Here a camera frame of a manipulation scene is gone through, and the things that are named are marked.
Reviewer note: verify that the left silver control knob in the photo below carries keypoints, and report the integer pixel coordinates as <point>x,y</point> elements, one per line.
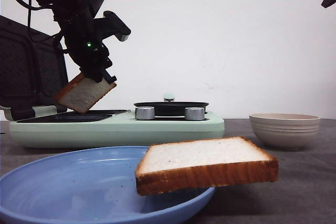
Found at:
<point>145,113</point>

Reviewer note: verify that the black round frying pan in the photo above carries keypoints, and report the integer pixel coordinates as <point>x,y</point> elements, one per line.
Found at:
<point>171,108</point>

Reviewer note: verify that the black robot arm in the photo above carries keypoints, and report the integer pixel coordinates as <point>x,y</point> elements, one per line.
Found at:
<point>35,5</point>

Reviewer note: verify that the silver control knob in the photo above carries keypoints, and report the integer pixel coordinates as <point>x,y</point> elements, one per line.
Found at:
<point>194,114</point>
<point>145,113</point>

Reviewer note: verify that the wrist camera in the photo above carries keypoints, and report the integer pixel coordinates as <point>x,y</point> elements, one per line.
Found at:
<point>111,25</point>

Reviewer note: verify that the breakfast maker hinged lid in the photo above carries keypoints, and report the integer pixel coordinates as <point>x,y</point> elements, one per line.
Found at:
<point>31,72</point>

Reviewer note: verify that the bread slice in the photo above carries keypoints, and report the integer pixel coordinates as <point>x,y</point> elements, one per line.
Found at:
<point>203,163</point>
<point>82,93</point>

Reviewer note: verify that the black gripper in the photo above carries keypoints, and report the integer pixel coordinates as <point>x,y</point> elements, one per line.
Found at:
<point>76,21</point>

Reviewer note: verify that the beige ribbed bowl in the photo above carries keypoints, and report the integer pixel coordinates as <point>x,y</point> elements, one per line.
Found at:
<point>285,131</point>

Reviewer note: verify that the blue round plate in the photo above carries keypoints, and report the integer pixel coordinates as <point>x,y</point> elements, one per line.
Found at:
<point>91,186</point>

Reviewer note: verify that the right silver control knob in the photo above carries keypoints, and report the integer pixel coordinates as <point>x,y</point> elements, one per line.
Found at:
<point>194,114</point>

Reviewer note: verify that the mint green breakfast maker base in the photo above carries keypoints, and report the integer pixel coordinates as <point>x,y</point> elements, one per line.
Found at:
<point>102,128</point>

